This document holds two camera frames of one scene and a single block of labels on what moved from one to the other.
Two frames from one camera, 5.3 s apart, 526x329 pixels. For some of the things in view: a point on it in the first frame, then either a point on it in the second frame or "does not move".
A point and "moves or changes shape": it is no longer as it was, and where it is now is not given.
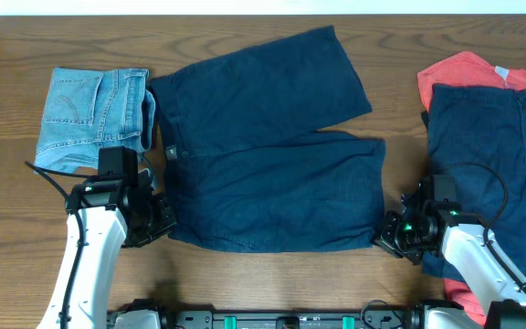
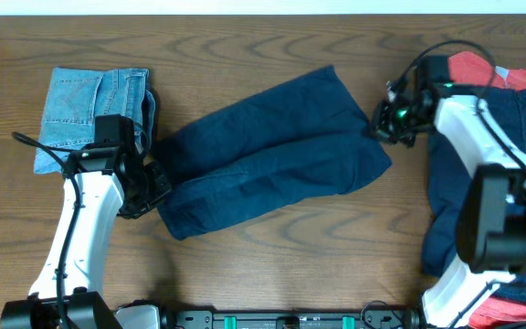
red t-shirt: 461,68 does not move
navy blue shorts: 249,169 moves or changes shape
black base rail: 415,317 does not move
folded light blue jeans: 89,109 does not move
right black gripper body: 389,233 -> 386,122
